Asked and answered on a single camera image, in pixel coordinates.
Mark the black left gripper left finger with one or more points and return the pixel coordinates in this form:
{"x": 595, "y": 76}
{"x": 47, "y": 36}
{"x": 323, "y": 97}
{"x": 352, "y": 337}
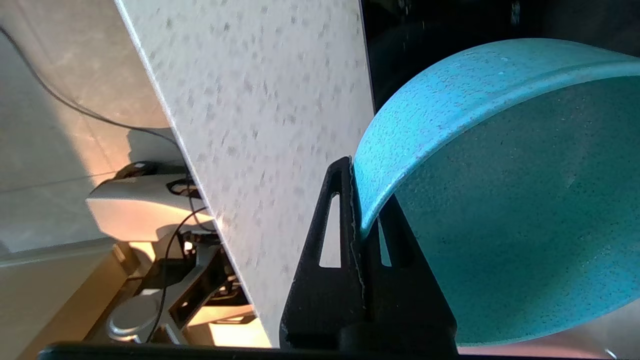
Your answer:
{"x": 325, "y": 305}

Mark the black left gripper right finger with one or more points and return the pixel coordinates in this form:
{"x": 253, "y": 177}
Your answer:
{"x": 410, "y": 305}

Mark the teal bowl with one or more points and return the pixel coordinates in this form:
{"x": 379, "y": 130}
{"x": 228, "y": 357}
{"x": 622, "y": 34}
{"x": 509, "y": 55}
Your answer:
{"x": 500, "y": 200}

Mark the white black robot base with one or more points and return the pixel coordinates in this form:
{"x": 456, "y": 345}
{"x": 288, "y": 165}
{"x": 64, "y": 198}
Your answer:
{"x": 140, "y": 205}

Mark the black induction cooktop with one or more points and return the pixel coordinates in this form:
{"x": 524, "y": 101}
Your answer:
{"x": 450, "y": 30}

